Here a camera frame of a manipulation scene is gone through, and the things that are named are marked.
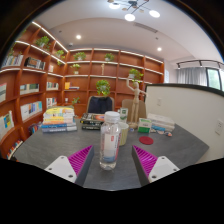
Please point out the clear plastic water bottle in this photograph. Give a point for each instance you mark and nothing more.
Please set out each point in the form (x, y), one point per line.
(110, 143)

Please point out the green and white box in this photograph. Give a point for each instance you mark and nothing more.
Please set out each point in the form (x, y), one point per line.
(144, 124)

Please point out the flat round red coaster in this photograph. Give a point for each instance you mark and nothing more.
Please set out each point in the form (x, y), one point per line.
(146, 140)

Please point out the wooden wall shelf unit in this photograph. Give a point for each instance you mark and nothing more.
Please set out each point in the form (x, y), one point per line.
(100, 70)

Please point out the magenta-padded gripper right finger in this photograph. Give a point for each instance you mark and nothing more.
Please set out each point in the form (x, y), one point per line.
(161, 167)

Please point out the white wall socket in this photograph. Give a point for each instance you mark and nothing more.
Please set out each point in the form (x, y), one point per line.
(219, 127)

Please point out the stack of white books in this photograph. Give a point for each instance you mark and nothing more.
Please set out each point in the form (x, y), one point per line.
(162, 121)

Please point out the white wall switch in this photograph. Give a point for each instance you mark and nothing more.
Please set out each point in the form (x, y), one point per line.
(159, 101)

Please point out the black ceiling track rail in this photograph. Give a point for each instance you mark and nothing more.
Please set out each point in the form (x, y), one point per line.
(200, 61)

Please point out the wooden artist mannequin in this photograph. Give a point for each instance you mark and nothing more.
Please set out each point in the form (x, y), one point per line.
(135, 104)

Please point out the green and white carton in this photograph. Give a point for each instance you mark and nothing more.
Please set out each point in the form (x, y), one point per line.
(124, 114)

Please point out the grey curtain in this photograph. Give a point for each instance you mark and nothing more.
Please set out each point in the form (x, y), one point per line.
(191, 76)

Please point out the window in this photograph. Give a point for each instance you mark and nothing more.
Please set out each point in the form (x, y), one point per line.
(213, 78)

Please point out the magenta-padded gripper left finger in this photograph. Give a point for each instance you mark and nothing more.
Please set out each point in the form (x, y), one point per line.
(63, 168)

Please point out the branched ceiling lamp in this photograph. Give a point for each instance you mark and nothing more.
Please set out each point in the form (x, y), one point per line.
(130, 16)

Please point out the ceiling air vent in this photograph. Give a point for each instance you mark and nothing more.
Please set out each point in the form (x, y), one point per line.
(145, 27)

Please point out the recessed ceiling spotlight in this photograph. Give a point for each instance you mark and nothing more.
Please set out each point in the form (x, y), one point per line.
(78, 37)
(159, 49)

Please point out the stack of colourful books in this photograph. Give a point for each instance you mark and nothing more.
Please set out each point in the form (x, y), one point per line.
(59, 120)

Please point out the dark office chair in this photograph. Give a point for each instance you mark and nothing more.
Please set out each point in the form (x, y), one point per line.
(100, 105)

